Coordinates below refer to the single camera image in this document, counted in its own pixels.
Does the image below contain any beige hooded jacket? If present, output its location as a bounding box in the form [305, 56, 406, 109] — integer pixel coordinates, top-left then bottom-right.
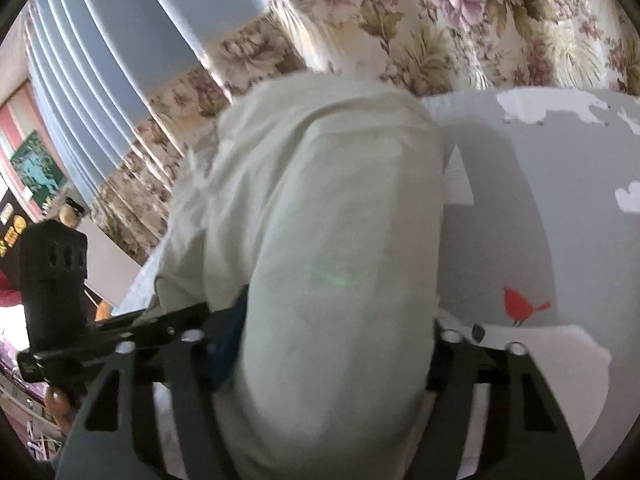
[151, 73, 444, 479]

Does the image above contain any grey patterned bed sheet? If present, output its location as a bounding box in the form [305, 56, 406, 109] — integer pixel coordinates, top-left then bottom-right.
[417, 88, 639, 477]

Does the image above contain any blue floral curtain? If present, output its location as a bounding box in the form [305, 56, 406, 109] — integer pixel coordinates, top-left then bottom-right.
[24, 0, 639, 263]

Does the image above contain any green wall poster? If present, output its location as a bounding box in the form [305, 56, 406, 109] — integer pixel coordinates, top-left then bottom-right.
[10, 130, 67, 210]

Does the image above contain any person's left hand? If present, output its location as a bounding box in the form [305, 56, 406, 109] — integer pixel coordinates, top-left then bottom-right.
[44, 386, 77, 434]

